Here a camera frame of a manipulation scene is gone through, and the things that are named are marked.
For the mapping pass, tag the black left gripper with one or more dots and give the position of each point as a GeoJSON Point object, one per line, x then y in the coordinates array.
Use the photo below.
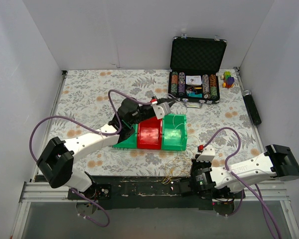
{"type": "Point", "coordinates": [160, 102]}

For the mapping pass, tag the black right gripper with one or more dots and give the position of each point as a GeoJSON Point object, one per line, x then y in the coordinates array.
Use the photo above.
{"type": "Point", "coordinates": [183, 187]}

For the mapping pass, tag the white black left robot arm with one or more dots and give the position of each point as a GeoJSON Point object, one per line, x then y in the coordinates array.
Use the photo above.
{"type": "Point", "coordinates": [58, 157]}

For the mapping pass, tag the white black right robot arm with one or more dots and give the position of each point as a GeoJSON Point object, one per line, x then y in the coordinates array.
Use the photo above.
{"type": "Point", "coordinates": [276, 162]}

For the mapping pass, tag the green plastic bin right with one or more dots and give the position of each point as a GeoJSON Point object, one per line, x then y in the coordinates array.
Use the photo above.
{"type": "Point", "coordinates": [174, 133]}

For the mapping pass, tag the green plastic bin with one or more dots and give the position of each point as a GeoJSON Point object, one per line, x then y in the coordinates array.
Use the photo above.
{"type": "Point", "coordinates": [124, 142]}
{"type": "Point", "coordinates": [174, 133]}

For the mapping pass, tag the red plastic bin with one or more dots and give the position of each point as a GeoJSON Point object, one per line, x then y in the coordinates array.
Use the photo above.
{"type": "Point", "coordinates": [149, 134]}

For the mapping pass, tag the teal plastic piece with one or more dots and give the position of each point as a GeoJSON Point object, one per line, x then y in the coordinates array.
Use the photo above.
{"type": "Point", "coordinates": [193, 95]}

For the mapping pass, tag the black poker chip case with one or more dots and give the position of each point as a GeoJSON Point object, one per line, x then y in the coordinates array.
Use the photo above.
{"type": "Point", "coordinates": [192, 56]}

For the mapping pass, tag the white card deck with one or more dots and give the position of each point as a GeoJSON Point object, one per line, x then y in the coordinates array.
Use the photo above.
{"type": "Point", "coordinates": [193, 80]}

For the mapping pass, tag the green plastic bin left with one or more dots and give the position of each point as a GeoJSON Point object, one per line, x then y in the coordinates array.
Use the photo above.
{"type": "Point", "coordinates": [124, 142]}

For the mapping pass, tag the floral table mat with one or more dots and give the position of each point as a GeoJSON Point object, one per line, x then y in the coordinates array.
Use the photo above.
{"type": "Point", "coordinates": [91, 104]}

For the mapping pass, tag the colourful toy block train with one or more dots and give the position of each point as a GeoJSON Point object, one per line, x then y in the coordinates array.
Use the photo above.
{"type": "Point", "coordinates": [228, 80]}

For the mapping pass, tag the black cylindrical flashlight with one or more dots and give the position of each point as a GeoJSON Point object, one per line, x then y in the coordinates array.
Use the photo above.
{"type": "Point", "coordinates": [251, 107]}

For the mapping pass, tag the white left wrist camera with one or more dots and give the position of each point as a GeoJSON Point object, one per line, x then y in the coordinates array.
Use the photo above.
{"type": "Point", "coordinates": [160, 110]}

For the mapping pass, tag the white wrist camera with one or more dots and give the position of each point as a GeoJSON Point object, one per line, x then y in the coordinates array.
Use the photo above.
{"type": "Point", "coordinates": [205, 153]}
{"type": "Point", "coordinates": [160, 110]}

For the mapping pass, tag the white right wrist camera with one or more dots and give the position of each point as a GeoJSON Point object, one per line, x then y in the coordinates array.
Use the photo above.
{"type": "Point", "coordinates": [205, 153]}

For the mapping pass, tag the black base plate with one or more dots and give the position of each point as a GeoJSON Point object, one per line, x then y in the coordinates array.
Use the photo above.
{"type": "Point", "coordinates": [131, 192]}

